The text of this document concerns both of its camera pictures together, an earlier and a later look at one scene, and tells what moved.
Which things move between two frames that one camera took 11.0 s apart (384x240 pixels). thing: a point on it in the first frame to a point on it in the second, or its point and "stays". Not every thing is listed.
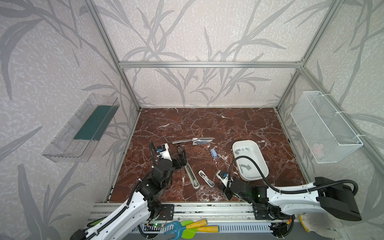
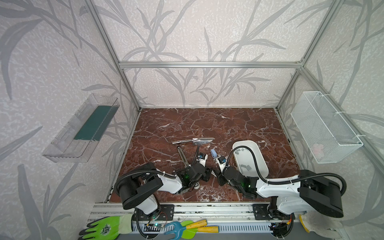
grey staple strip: x=247 y=166 stays
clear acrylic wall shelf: x=75 y=143 stays
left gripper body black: x=177 y=159 to x=202 y=172
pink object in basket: x=317 y=150 stays
